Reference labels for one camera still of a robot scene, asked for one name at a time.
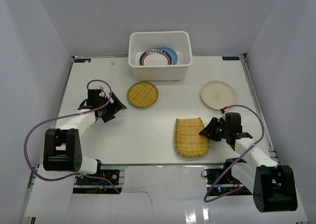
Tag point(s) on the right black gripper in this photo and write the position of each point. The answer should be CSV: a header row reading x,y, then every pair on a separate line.
x,y
209,130

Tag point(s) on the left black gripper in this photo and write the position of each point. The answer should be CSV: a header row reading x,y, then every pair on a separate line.
x,y
111,108

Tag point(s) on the rectangular bamboo woven tray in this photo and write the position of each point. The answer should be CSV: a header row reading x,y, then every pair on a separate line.
x,y
187,140

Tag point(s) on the green rimmed white plate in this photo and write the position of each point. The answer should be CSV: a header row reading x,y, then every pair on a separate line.
x,y
155,57

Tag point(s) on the blue plastic plate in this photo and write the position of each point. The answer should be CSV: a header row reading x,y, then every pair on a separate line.
x,y
172,53

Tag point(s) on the pink plastic plate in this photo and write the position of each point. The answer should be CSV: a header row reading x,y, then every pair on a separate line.
x,y
180,59

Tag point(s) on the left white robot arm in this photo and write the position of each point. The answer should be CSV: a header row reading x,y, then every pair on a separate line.
x,y
62,146

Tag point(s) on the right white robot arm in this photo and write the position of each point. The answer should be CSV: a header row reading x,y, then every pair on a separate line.
x,y
271,184

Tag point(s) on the white plastic bin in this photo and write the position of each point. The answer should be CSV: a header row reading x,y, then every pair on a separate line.
x,y
140,42

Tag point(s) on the cream round plate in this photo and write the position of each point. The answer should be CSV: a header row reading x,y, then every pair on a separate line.
x,y
217,95

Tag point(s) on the round bamboo woven plate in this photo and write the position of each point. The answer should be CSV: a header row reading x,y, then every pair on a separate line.
x,y
142,94

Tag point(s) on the left blue table label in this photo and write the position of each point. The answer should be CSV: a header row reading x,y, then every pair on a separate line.
x,y
82,60

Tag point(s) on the blue table label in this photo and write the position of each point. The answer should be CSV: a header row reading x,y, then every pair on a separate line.
x,y
230,58
82,60

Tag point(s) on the right blue table label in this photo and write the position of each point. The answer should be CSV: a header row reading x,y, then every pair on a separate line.
x,y
230,58

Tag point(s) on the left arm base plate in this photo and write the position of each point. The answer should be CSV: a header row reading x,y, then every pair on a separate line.
x,y
110,184

